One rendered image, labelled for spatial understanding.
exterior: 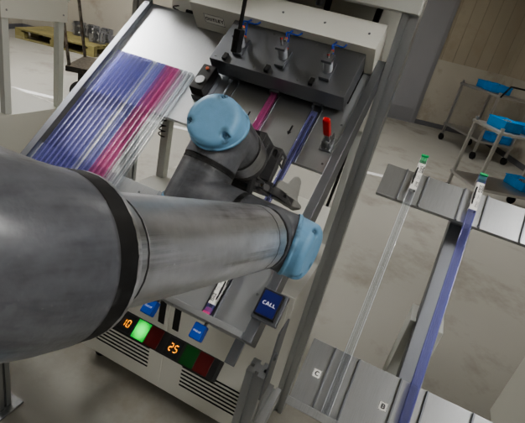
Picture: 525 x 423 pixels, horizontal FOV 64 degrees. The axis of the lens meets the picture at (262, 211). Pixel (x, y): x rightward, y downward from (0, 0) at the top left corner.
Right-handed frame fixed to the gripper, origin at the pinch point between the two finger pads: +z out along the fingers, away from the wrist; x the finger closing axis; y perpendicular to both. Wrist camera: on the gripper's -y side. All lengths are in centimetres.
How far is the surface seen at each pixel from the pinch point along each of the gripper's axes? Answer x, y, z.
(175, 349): 2.6, -33.3, -4.8
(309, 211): -9.3, 1.1, 1.9
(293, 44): 10.6, 37.3, 6.3
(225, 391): 2, -52, 50
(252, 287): -5.5, -17.2, -1.6
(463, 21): -12, 467, 573
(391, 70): -11.7, 41.7, 13.6
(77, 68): 297, 86, 239
